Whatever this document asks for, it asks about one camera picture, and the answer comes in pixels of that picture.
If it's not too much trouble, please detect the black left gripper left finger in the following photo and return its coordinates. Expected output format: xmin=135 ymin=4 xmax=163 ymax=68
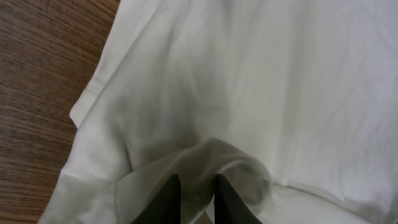
xmin=131 ymin=174 xmax=181 ymax=224

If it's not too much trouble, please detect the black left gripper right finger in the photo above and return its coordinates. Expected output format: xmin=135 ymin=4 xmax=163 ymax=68
xmin=214 ymin=174 xmax=261 ymax=224

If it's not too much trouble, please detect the white t-shirt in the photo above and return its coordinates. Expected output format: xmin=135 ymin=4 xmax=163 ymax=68
xmin=40 ymin=0 xmax=397 ymax=223

